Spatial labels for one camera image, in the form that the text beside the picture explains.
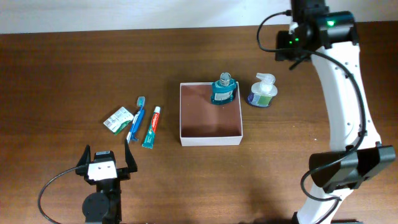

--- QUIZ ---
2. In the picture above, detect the Colgate toothpaste tube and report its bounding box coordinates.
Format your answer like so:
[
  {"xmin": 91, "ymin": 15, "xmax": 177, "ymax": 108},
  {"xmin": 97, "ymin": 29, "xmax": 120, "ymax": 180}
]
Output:
[{"xmin": 142, "ymin": 106, "xmax": 161, "ymax": 149}]

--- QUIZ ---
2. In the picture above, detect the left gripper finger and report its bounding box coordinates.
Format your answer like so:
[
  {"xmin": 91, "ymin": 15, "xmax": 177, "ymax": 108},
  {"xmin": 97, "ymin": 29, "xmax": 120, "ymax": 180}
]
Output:
[
  {"xmin": 124, "ymin": 139, "xmax": 137, "ymax": 172},
  {"xmin": 76, "ymin": 144, "xmax": 91, "ymax": 167}
]

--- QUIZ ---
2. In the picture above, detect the left black cable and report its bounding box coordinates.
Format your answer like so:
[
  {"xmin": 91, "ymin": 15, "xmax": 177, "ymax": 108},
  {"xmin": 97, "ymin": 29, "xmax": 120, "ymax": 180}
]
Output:
[{"xmin": 37, "ymin": 166, "xmax": 85, "ymax": 224}]

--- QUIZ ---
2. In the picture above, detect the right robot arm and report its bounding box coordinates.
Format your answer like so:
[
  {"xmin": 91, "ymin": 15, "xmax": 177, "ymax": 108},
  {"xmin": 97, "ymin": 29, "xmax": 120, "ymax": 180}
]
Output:
[{"xmin": 275, "ymin": 1, "xmax": 396, "ymax": 223}]

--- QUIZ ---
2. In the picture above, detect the blue white toothbrush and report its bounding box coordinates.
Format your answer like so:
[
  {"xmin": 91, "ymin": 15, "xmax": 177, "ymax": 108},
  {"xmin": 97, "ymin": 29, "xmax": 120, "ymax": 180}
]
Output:
[{"xmin": 126, "ymin": 96, "xmax": 146, "ymax": 142}]

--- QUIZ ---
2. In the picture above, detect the teal mouthwash bottle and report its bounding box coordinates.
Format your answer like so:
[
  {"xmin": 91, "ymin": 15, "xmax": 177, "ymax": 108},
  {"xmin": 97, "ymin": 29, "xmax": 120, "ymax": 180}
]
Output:
[{"xmin": 211, "ymin": 72, "xmax": 237, "ymax": 105}]

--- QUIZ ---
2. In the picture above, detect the white cardboard box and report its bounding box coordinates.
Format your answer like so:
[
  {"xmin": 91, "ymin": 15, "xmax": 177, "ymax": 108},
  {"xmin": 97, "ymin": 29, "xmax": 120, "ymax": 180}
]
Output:
[{"xmin": 179, "ymin": 82, "xmax": 243, "ymax": 146}]

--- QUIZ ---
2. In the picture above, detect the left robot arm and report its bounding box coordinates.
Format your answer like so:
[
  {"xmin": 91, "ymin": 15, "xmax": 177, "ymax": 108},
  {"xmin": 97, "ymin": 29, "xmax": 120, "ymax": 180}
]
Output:
[{"xmin": 75, "ymin": 140, "xmax": 137, "ymax": 224}]

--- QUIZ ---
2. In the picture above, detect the clear hand soap pump bottle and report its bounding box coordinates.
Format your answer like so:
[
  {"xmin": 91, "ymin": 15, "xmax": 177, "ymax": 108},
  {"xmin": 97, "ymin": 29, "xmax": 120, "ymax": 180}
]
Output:
[{"xmin": 247, "ymin": 73, "xmax": 278, "ymax": 108}]

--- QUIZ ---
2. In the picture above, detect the green white floss packet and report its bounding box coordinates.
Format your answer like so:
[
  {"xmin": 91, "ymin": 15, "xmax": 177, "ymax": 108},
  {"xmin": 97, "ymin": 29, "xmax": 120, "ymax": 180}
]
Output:
[{"xmin": 103, "ymin": 106, "xmax": 134, "ymax": 135}]

